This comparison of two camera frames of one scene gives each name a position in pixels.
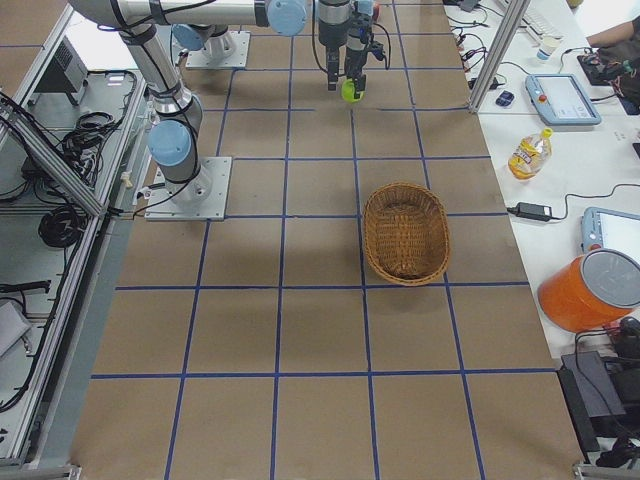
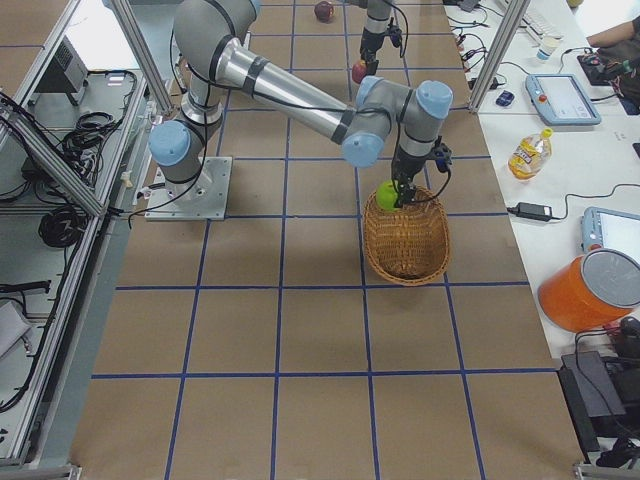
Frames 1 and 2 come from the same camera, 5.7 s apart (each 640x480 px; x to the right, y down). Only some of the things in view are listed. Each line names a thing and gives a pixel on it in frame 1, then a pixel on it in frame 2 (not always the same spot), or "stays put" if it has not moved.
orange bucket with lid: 591,291 stays put
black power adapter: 532,211 stays put
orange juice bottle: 531,156 stays put
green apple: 348,91 → 386,195
